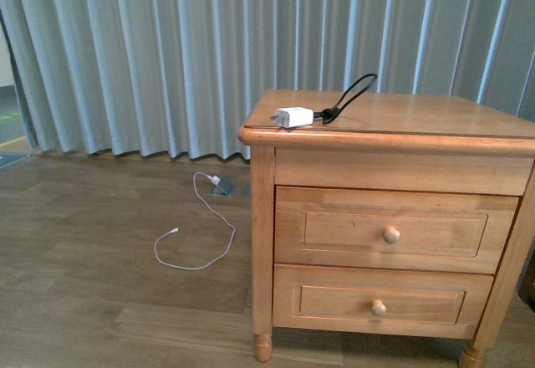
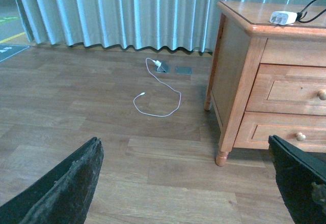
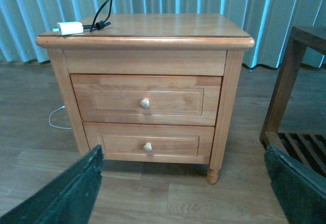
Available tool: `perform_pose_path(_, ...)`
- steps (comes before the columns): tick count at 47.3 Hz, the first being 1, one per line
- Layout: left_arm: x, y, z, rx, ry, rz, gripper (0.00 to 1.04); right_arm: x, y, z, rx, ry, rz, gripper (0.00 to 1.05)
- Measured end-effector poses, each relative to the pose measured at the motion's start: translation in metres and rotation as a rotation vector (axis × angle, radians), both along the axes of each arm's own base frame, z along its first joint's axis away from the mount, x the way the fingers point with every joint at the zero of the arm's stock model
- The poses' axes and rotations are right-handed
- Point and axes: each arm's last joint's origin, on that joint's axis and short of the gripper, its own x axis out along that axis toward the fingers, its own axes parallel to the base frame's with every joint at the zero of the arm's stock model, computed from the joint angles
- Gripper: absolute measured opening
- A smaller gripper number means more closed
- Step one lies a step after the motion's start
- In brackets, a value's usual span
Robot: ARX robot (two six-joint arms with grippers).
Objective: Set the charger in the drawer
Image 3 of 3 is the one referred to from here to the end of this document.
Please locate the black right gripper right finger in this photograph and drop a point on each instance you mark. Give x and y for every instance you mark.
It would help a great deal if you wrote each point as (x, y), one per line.
(300, 191)

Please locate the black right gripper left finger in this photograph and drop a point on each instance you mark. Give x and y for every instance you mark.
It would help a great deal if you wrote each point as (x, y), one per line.
(69, 198)

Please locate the wooden drawer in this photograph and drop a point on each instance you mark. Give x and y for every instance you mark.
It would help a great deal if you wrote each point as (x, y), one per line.
(174, 100)
(172, 144)

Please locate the white charger adapter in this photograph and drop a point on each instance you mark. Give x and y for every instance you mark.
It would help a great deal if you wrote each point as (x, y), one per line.
(69, 28)

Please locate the lower drawer round knob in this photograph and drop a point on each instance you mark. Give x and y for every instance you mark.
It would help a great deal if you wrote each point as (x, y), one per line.
(147, 147)

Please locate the drawer round knob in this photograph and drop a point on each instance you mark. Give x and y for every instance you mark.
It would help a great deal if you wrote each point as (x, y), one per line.
(147, 147)
(145, 103)

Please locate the upper drawer round knob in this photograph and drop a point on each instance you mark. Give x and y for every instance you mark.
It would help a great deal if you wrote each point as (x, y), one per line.
(145, 103)

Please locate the dark wooden side table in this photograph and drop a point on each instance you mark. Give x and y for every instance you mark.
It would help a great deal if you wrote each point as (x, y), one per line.
(308, 149)

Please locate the light wooden nightstand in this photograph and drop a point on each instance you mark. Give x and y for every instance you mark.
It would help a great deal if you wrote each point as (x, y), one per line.
(154, 45)

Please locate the grey pleated curtain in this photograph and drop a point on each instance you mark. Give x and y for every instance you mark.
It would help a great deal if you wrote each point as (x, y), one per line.
(268, 21)

